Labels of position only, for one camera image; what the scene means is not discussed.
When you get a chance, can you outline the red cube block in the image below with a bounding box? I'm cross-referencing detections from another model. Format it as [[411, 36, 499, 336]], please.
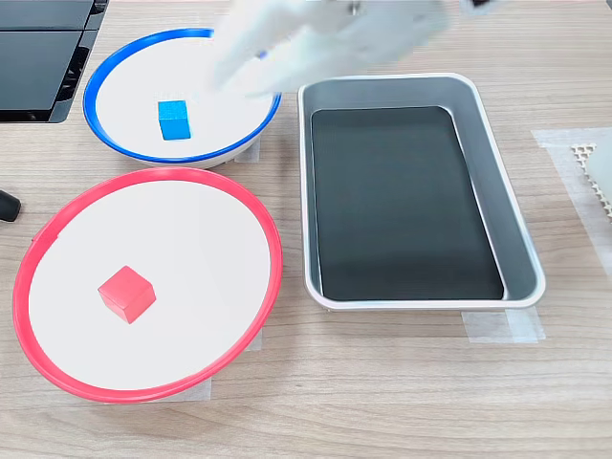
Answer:
[[97, 265, 157, 325]]

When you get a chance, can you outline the silver metal tray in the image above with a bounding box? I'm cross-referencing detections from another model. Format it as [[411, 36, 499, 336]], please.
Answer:
[[296, 72, 547, 312]]

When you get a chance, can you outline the white mesh mat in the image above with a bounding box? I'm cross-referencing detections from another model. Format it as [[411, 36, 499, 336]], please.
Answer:
[[569, 142, 612, 225]]

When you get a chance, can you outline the black flat panel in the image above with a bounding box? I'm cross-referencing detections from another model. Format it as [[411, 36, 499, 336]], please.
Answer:
[[0, 0, 110, 33], [0, 29, 92, 124]]

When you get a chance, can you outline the black rounded object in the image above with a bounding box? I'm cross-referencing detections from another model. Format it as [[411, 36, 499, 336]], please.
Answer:
[[0, 188, 23, 224]]

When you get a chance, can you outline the black tray liner mat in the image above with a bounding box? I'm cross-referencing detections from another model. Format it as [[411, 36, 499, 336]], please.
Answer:
[[310, 105, 506, 302]]

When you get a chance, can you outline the red rimmed white dish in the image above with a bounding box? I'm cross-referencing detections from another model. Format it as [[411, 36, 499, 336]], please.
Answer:
[[12, 166, 284, 405]]

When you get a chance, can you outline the blue rimmed white dish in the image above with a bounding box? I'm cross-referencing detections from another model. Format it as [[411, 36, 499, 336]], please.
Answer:
[[82, 27, 283, 169]]

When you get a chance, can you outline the clear plastic sheet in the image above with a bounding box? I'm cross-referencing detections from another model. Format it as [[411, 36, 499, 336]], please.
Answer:
[[531, 126, 612, 284]]

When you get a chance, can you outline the blue cube block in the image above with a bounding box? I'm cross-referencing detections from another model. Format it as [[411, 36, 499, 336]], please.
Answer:
[[157, 99, 192, 142]]

